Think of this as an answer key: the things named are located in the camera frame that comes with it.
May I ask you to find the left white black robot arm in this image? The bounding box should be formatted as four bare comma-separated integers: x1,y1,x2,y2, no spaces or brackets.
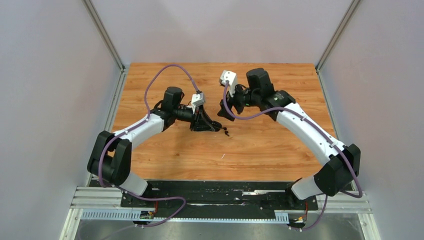
87,86,223,207

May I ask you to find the aluminium frame rail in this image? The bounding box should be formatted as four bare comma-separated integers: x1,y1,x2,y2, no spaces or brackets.
71,187,372,214

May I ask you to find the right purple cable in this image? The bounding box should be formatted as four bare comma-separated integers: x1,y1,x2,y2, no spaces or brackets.
222,84,364,232

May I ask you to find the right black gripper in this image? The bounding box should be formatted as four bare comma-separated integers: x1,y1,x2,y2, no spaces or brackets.
218,81,261,121

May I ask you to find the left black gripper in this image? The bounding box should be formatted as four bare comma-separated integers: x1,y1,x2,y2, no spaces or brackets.
173,104,215,133

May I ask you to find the grey slotted cable duct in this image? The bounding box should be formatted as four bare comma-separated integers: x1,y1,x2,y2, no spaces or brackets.
81,210,290,223

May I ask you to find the purple cable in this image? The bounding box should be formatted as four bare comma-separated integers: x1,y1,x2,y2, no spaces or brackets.
98,64,201,229
222,84,364,232

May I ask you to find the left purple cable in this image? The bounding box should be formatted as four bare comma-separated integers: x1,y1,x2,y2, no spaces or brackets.
98,64,201,229

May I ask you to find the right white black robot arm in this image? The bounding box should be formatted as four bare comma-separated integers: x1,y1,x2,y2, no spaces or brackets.
217,68,363,209

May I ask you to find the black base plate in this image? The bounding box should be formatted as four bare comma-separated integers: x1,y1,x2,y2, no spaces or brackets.
112,180,319,221

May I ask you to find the black earbud case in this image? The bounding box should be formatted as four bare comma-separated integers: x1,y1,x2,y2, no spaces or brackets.
211,120,223,132

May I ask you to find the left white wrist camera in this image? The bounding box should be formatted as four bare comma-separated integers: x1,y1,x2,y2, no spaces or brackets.
190,92,206,109

